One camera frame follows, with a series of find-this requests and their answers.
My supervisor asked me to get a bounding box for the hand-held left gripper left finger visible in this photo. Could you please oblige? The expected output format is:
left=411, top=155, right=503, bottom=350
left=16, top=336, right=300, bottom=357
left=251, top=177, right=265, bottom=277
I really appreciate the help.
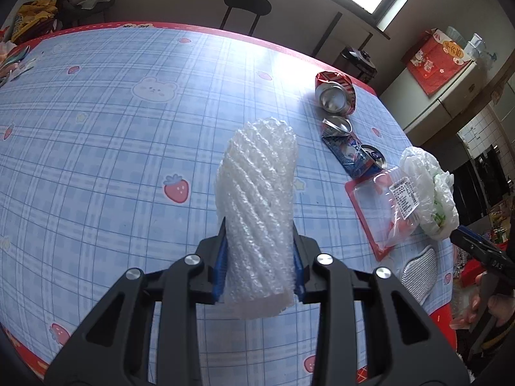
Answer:
left=44, top=217, right=229, bottom=386

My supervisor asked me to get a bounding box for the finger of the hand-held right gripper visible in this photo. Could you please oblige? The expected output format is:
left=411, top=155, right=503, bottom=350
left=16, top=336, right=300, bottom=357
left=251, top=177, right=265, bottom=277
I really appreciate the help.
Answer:
left=451, top=226, right=495, bottom=257

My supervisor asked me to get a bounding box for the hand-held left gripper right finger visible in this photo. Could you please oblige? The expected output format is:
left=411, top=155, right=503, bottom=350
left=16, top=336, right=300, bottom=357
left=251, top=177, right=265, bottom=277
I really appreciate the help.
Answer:
left=292, top=227, right=471, bottom=386

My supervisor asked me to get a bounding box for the silver mesh pad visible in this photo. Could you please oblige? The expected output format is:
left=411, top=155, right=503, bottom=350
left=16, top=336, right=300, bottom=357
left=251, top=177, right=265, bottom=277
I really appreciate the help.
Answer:
left=400, top=245, right=437, bottom=305

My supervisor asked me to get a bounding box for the white plastic bag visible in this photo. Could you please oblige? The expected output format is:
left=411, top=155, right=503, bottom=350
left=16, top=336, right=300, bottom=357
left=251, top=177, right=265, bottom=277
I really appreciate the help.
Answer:
left=399, top=147, right=459, bottom=239

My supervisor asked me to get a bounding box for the white foam net sleeve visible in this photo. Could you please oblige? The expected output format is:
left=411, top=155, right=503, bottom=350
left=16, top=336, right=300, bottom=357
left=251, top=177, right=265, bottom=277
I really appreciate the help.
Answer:
left=215, top=117, right=298, bottom=320

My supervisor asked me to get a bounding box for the red-edged clear plastic packet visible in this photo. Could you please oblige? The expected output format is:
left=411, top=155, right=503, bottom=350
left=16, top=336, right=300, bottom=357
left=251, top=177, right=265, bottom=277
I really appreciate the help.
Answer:
left=345, top=169, right=433, bottom=261

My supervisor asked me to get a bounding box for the crushed blue can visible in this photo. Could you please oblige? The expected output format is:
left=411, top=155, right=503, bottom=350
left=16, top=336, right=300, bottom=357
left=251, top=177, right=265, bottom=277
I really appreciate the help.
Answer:
left=321, top=116, right=388, bottom=178

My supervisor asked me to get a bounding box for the crushed red can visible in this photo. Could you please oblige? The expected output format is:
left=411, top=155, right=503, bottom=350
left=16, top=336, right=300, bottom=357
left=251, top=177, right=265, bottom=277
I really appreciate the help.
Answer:
left=314, top=71, right=358, bottom=116

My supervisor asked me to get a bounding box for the person's right forearm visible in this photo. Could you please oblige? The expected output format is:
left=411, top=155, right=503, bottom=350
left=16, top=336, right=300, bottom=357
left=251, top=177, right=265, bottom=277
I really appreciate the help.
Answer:
left=463, top=314, right=515, bottom=386

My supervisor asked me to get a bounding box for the person's right hand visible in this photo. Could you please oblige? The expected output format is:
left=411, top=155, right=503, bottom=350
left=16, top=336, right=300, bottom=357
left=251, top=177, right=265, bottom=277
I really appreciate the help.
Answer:
left=471, top=273, right=515, bottom=327

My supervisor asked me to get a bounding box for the pile of packaged goods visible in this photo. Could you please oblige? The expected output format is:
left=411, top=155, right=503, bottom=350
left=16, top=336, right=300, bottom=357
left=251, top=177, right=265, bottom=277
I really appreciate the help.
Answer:
left=487, top=205, right=515, bottom=246

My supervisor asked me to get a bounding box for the black oven range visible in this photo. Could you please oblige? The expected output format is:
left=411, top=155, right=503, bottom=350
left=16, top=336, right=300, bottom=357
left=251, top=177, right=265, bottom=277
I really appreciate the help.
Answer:
left=459, top=145, right=511, bottom=218

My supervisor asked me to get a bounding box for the cream fridge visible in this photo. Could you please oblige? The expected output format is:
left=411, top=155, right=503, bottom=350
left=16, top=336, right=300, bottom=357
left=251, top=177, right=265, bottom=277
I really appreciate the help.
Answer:
left=378, top=34, right=515, bottom=145

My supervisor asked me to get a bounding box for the blue checkered table mat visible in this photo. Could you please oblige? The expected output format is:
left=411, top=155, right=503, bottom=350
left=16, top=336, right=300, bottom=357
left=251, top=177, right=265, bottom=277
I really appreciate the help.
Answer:
left=0, top=26, right=455, bottom=386

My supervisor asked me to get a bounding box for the red fridge cloth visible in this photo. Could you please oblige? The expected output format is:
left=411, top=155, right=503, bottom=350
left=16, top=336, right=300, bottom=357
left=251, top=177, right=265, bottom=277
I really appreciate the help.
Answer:
left=406, top=30, right=471, bottom=96

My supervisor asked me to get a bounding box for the electric pressure cooker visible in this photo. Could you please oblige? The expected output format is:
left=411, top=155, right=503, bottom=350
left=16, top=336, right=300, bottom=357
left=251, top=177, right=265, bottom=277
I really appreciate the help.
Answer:
left=340, top=46, right=377, bottom=83

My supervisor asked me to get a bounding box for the black backed stool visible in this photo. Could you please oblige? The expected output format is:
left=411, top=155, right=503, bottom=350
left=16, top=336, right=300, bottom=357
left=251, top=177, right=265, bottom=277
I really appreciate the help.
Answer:
left=220, top=0, right=272, bottom=37

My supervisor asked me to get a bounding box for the pile of yellow snack packets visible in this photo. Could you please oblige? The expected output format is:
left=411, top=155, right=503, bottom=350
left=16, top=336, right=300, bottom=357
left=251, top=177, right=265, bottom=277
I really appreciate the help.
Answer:
left=12, top=0, right=57, bottom=43

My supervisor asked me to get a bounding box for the black metal frame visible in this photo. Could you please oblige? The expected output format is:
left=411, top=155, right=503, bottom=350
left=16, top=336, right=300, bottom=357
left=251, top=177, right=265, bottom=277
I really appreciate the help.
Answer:
left=312, top=12, right=373, bottom=59

